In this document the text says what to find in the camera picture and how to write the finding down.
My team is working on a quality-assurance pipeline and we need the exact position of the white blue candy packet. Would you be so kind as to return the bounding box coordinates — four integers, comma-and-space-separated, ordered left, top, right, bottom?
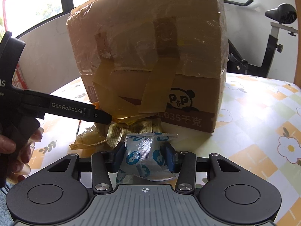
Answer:
116, 133, 178, 184

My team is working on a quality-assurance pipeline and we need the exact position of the person left hand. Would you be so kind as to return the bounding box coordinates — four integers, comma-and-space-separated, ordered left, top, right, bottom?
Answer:
1, 127, 44, 184

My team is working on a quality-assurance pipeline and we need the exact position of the red patterned box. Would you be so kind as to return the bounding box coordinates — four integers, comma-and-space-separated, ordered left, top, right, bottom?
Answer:
12, 64, 27, 90

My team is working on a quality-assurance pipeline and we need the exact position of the orange biscuit packet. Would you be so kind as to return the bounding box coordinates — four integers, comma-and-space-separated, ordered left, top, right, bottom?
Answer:
69, 120, 112, 152

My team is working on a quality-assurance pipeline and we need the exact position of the gold foil snack packet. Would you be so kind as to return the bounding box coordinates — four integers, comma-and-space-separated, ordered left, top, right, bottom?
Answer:
107, 118, 163, 148

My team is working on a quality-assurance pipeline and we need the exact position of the floral checkered tablecloth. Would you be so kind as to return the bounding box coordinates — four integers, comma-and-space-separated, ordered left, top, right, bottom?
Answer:
29, 73, 300, 225

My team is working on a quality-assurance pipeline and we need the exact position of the brown cardboard box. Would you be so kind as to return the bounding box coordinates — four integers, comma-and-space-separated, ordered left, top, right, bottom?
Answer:
66, 0, 229, 133

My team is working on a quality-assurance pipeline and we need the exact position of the black exercise bike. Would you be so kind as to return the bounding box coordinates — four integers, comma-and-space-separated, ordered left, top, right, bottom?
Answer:
223, 0, 299, 78

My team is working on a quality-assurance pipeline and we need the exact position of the wooden door panel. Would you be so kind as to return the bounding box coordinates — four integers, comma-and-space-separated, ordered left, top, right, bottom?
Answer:
292, 0, 301, 89

